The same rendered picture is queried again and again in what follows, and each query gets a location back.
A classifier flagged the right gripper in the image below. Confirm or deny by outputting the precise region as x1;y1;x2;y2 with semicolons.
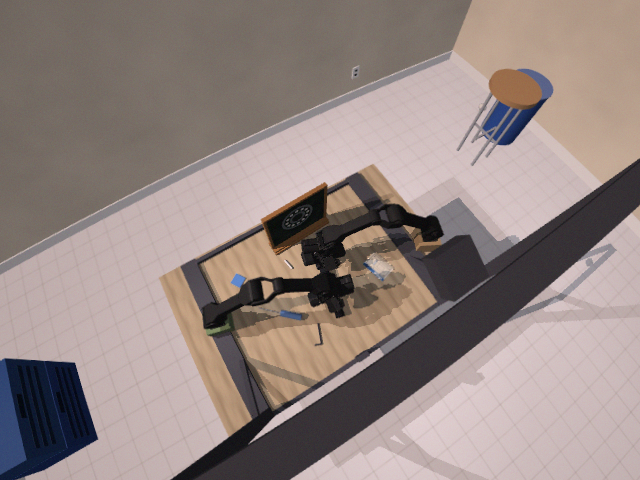
301;243;346;266

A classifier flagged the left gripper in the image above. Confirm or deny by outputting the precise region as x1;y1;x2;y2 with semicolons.
307;289;354;307

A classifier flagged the small blue block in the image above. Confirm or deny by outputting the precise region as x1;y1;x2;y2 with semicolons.
231;273;246;288

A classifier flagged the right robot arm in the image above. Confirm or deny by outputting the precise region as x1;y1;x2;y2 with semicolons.
301;204;444;272

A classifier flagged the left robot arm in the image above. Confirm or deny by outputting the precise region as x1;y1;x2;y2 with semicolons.
202;272;354;329

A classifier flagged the blue cylinder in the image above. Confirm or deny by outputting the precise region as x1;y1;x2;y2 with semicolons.
275;310;302;321

